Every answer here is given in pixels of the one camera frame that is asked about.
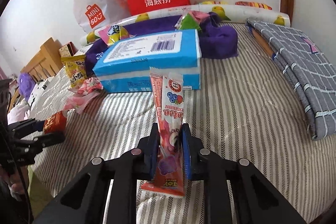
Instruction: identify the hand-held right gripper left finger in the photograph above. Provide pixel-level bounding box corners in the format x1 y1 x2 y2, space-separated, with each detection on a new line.
34 123 161 224

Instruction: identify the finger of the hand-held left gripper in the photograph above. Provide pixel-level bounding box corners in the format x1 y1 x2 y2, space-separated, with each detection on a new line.
8 119 45 138
16 133 66 156

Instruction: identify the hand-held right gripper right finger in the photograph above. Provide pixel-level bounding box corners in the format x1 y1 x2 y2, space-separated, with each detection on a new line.
182 124 306 224

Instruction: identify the red snack packet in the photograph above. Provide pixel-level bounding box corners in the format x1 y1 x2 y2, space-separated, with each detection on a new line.
43 111 68 134

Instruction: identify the long pink snack packet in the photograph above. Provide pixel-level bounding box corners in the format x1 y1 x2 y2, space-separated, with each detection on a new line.
141 67 188 199

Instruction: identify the pink yellow snack packet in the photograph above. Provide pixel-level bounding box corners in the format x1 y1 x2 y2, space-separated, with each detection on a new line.
98 25 132 46

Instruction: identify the green snack packet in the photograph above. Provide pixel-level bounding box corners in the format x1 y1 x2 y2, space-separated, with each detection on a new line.
175 13 202 30

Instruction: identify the person's left hand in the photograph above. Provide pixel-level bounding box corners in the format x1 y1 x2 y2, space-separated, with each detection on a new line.
0 168 27 197

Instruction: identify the pink floral blanket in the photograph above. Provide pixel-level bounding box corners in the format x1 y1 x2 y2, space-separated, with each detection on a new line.
7 101 34 125

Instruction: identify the white black-print pillow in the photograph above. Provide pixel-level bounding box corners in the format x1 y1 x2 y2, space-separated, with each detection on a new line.
26 80 53 109

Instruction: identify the purple plush toy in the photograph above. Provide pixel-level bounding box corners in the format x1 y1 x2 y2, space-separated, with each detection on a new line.
17 73 36 98

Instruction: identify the wooden headboard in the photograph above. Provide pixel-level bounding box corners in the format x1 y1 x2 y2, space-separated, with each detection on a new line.
20 38 70 83

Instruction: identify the blue tissue pack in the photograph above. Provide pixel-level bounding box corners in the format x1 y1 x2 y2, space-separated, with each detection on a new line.
92 28 202 93

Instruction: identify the patterned book box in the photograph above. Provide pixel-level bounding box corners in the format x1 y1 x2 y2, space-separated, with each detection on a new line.
58 42 79 59

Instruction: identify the brown flat board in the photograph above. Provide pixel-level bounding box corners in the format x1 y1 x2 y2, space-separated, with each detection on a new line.
248 27 276 59

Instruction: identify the grey checked folded cloth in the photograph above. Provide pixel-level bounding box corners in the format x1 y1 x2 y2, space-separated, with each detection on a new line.
245 18 336 141

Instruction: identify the yellow chip bag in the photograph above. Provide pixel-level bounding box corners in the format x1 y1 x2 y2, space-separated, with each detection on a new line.
197 0 235 6

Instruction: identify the printed paper roll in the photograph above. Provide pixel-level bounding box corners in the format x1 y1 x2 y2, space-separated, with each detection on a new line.
79 4 290 46

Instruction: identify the orange chip bag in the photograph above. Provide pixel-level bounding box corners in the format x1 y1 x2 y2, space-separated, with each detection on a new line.
235 1 273 10

